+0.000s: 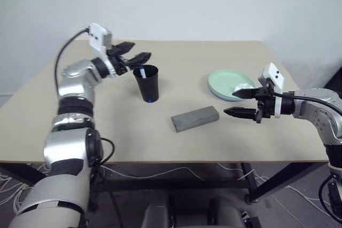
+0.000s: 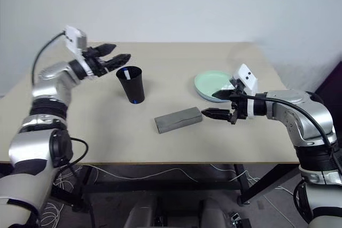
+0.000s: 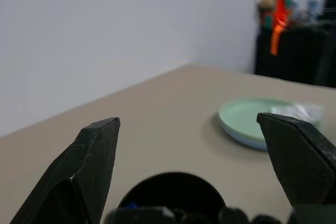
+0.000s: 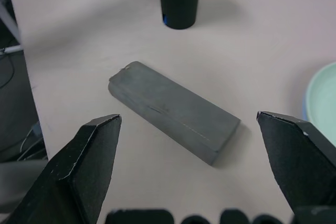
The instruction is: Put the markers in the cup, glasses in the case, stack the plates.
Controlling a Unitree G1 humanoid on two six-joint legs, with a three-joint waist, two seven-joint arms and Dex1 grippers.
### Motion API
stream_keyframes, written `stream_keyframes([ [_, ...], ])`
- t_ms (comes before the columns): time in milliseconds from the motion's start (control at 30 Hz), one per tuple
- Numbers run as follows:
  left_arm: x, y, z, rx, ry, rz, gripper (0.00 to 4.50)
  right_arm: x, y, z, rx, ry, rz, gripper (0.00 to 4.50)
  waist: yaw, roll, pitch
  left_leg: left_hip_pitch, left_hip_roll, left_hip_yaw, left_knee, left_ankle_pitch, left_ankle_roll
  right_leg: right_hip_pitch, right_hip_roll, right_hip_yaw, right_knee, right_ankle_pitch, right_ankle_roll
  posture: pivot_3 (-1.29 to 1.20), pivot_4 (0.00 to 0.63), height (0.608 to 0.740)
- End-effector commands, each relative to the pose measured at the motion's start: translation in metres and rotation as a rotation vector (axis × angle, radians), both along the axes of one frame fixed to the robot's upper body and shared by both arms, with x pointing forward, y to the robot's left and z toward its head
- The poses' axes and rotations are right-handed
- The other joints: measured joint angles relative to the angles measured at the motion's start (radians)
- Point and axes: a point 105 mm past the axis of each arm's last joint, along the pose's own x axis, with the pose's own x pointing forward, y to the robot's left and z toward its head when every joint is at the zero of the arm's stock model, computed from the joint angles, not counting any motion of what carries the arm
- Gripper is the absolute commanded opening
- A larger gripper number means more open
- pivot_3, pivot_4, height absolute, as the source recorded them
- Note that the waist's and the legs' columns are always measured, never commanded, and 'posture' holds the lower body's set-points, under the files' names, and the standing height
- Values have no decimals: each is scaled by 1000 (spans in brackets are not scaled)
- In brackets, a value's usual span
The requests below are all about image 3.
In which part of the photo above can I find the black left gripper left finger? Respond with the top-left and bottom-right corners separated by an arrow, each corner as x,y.
9,116 -> 122,224

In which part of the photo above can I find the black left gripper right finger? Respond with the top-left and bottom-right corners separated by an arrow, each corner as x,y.
256,112 -> 336,207

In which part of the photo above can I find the white tissue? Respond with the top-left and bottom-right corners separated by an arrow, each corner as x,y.
269,102 -> 323,125

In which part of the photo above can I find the light blue plate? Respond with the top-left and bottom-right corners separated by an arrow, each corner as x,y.
222,126 -> 269,152

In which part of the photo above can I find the light green plate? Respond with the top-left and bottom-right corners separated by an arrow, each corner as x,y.
218,98 -> 321,144

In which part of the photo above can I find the black plastic cup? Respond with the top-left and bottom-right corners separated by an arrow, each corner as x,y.
116,170 -> 228,210

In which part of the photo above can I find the black storage box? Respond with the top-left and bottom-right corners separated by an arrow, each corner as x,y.
254,23 -> 336,89

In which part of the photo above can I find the brown plush toy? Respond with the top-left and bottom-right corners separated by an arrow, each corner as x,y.
257,0 -> 277,14

